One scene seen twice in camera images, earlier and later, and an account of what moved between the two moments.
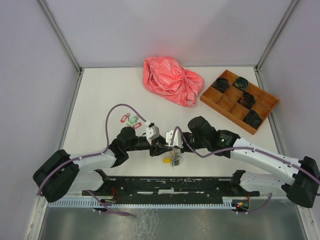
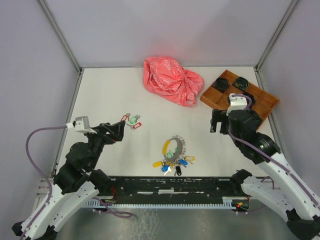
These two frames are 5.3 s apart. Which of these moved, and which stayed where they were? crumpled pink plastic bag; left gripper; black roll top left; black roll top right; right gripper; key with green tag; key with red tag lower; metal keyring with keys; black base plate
Moved: left gripper; metal keyring with keys; right gripper
Stayed: key with green tag; black roll top right; black base plate; key with red tag lower; black roll top left; crumpled pink plastic bag
